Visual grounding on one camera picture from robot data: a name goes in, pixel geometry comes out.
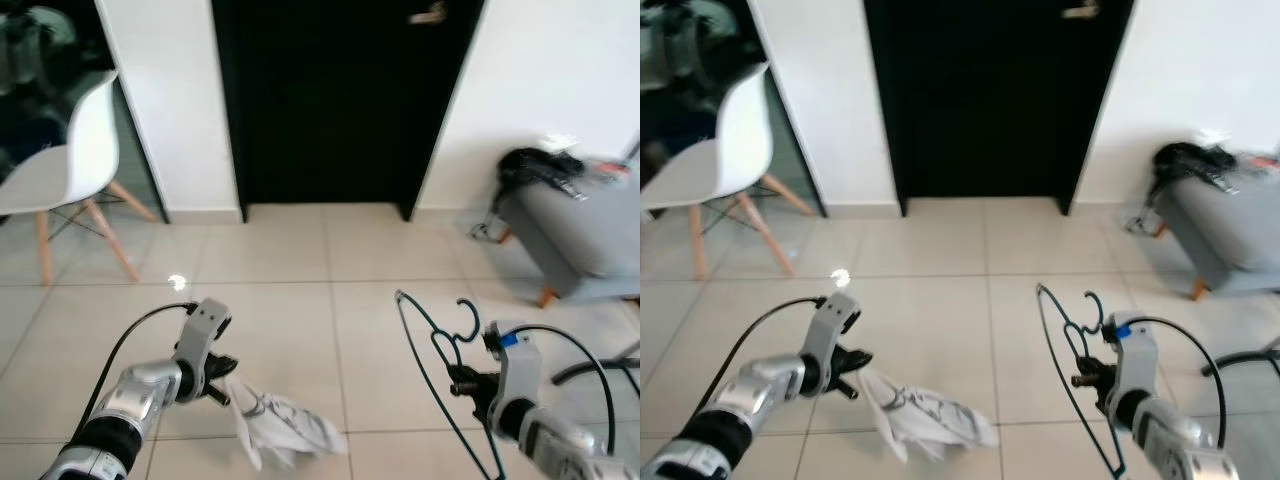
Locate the small orange item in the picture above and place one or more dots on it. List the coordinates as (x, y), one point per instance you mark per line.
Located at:
(1262, 162)
(618, 172)

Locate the white cloth with black print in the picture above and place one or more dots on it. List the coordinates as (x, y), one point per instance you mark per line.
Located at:
(930, 420)
(285, 430)

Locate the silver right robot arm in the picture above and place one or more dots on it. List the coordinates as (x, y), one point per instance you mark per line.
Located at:
(560, 445)
(1180, 440)

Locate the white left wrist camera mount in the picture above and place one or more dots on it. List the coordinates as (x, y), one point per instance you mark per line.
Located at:
(205, 325)
(835, 320)

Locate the blue plastic hanger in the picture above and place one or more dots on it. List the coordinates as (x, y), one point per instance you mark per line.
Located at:
(475, 315)
(1098, 308)

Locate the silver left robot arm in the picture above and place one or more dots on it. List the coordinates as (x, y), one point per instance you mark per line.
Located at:
(770, 385)
(135, 390)

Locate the black door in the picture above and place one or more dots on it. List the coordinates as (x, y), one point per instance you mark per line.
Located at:
(340, 100)
(1000, 100)

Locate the grey upholstered ottoman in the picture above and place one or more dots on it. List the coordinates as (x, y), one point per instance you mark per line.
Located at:
(590, 230)
(1230, 230)

